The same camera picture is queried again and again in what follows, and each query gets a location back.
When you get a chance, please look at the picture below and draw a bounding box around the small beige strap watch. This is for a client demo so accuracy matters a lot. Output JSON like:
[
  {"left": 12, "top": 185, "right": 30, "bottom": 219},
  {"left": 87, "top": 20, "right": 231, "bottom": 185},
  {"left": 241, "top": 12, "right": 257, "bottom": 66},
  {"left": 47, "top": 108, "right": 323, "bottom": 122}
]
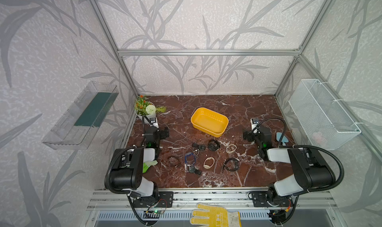
[{"left": 226, "top": 144, "right": 237, "bottom": 154}]

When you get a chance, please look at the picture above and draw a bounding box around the black chunky digital watch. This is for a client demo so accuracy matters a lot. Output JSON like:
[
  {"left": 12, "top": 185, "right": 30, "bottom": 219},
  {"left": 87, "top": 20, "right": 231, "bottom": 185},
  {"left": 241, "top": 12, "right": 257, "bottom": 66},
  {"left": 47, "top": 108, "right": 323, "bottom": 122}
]
[{"left": 221, "top": 157, "right": 240, "bottom": 172}]

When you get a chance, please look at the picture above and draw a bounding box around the blue transparent watch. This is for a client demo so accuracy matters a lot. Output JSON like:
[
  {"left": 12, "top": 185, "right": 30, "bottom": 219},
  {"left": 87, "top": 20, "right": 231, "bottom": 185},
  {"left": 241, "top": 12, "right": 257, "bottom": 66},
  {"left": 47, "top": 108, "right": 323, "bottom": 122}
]
[{"left": 185, "top": 152, "right": 197, "bottom": 166}]

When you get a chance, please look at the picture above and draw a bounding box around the black sport watch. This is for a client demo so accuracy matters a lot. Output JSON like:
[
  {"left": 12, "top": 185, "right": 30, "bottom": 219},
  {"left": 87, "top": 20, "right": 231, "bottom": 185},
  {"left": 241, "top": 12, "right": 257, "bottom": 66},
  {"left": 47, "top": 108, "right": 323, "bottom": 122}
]
[{"left": 208, "top": 139, "right": 220, "bottom": 151}]

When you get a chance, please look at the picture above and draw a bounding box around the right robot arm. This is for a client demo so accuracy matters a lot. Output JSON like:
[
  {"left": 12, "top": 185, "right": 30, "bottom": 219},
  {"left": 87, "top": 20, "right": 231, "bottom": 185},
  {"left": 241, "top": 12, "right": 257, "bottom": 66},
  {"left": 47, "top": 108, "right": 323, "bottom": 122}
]
[{"left": 243, "top": 127, "right": 345, "bottom": 201}]

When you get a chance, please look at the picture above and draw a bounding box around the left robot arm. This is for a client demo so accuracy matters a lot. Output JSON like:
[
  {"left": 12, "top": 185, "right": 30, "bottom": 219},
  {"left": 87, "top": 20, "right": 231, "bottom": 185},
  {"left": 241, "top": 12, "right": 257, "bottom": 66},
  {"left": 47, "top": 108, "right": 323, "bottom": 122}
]
[{"left": 104, "top": 126, "right": 170, "bottom": 202}]

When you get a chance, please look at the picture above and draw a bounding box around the black analog watch upper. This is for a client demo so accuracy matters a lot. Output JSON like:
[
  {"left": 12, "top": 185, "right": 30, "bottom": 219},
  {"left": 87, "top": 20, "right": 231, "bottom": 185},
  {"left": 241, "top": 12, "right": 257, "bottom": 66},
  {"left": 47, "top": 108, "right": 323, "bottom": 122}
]
[{"left": 192, "top": 142, "right": 206, "bottom": 151}]

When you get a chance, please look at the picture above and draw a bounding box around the black analog watch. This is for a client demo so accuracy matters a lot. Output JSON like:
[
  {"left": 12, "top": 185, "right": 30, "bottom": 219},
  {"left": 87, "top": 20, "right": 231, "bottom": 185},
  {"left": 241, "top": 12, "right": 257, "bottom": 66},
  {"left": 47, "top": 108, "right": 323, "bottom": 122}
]
[
  {"left": 192, "top": 142, "right": 206, "bottom": 151},
  {"left": 188, "top": 166, "right": 202, "bottom": 176}
]

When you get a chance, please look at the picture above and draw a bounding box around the black analog watch lower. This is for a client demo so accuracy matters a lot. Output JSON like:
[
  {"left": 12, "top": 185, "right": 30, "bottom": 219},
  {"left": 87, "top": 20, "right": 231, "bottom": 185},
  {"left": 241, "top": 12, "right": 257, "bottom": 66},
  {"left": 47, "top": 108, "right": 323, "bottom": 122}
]
[{"left": 188, "top": 166, "right": 202, "bottom": 176}]

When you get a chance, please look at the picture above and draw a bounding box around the yellow plastic storage box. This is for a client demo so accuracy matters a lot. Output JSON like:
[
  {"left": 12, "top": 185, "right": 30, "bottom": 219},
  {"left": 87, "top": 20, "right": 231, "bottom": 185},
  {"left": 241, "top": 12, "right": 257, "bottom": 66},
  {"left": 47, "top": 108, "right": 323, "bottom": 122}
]
[{"left": 191, "top": 107, "right": 229, "bottom": 137}]

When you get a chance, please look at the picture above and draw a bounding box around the light blue spatula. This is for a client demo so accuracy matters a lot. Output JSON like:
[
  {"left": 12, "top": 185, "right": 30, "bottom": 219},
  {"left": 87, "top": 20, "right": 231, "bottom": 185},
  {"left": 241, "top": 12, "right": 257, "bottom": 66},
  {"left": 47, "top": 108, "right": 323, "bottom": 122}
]
[{"left": 276, "top": 132, "right": 289, "bottom": 146}]

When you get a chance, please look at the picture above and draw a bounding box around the potted artificial plant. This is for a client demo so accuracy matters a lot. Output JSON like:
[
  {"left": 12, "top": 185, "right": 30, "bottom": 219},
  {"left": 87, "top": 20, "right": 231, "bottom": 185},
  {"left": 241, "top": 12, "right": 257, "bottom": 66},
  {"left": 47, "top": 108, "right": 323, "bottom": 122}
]
[{"left": 134, "top": 95, "right": 167, "bottom": 120}]

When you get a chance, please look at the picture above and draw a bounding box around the green work glove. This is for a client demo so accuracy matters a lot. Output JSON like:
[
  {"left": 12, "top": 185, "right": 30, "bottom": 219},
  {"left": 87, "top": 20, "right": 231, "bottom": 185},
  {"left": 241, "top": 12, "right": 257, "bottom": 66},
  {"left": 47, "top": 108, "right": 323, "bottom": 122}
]
[{"left": 142, "top": 160, "right": 158, "bottom": 173}]

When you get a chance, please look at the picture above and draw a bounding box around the yellow knitted glove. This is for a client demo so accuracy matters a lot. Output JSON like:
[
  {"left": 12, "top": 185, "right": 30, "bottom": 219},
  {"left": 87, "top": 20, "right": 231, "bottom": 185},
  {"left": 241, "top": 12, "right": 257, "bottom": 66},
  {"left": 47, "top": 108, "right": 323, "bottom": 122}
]
[{"left": 190, "top": 203, "right": 242, "bottom": 227}]

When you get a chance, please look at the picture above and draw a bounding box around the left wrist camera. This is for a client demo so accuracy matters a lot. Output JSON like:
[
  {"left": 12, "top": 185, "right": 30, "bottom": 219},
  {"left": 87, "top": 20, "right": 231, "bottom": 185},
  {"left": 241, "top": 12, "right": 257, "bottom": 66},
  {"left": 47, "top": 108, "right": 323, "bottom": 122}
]
[{"left": 149, "top": 117, "right": 159, "bottom": 128}]

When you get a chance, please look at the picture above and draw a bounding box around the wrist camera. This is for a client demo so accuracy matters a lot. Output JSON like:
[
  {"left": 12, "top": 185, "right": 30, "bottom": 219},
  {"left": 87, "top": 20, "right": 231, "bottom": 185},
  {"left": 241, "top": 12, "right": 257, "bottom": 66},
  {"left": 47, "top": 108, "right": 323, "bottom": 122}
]
[
  {"left": 250, "top": 118, "right": 260, "bottom": 131},
  {"left": 149, "top": 117, "right": 159, "bottom": 128}
]

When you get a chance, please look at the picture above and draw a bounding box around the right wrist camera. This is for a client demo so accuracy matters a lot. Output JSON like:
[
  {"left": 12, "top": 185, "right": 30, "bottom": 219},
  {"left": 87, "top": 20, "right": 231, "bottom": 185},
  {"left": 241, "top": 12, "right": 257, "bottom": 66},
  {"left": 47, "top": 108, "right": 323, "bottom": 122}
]
[{"left": 250, "top": 118, "right": 260, "bottom": 131}]

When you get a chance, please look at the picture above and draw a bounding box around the silver chain pocket watch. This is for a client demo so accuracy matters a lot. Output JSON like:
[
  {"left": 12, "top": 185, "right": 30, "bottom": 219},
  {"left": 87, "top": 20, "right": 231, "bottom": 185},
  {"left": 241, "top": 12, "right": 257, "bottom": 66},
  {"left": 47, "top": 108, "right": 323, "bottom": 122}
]
[{"left": 193, "top": 149, "right": 200, "bottom": 159}]

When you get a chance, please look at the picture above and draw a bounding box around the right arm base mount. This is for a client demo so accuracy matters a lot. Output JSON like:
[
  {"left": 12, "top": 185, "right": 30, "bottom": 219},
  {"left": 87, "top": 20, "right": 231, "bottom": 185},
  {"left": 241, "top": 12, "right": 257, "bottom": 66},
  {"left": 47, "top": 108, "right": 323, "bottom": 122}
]
[{"left": 247, "top": 190, "right": 294, "bottom": 209}]

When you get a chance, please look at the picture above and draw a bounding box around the white wire mesh basket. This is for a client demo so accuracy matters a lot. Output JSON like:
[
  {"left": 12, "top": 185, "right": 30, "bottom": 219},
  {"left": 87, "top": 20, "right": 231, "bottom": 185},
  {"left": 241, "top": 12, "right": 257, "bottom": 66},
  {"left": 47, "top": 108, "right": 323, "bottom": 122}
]
[{"left": 289, "top": 79, "right": 361, "bottom": 150}]

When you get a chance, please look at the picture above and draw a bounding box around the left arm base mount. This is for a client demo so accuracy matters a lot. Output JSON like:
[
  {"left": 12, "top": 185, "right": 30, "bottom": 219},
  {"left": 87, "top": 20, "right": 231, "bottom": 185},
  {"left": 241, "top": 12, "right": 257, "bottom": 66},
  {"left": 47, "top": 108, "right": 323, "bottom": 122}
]
[{"left": 133, "top": 191, "right": 174, "bottom": 208}]

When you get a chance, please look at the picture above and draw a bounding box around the aluminium cage frame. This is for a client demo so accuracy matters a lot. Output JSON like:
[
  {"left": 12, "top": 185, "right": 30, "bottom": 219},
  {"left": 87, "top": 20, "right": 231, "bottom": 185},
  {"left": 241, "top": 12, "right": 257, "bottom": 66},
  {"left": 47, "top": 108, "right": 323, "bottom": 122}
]
[{"left": 96, "top": 0, "right": 382, "bottom": 193}]

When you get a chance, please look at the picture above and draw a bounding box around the clear acrylic wall shelf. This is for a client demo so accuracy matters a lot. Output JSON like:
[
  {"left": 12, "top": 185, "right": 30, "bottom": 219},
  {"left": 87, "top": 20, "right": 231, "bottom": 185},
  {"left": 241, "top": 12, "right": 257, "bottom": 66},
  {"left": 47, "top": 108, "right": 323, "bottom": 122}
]
[{"left": 42, "top": 81, "right": 119, "bottom": 150}]

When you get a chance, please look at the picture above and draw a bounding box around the aluminium front rail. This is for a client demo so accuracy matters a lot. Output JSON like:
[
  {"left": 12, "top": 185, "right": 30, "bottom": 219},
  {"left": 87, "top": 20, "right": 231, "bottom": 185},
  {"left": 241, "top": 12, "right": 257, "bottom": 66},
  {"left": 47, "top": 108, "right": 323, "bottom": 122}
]
[{"left": 87, "top": 187, "right": 338, "bottom": 211}]

